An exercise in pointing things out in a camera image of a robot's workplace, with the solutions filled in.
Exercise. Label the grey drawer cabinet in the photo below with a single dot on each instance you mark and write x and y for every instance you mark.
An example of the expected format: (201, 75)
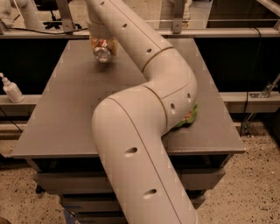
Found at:
(58, 140)

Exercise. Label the red coke can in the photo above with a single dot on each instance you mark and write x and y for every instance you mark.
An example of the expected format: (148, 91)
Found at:
(102, 52)

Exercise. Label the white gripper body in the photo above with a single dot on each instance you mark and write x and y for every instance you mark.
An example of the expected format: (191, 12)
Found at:
(96, 31)

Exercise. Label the grey metal rail frame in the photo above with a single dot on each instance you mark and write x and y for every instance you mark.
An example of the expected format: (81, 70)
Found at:
(264, 32)

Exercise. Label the green snack chip bag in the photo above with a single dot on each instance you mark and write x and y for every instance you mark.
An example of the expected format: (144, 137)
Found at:
(189, 118)

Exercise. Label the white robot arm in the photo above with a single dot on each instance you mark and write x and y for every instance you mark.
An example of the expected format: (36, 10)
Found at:
(128, 126)

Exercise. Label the white pump bottle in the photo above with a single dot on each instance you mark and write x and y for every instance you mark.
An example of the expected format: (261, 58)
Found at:
(11, 89)

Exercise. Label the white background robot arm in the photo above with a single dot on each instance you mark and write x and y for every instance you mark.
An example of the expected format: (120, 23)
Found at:
(27, 10)

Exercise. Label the black office chair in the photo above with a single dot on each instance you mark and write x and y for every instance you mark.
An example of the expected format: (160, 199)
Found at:
(60, 14)

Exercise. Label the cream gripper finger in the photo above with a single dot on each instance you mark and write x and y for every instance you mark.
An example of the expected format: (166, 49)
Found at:
(112, 45)
(94, 42)

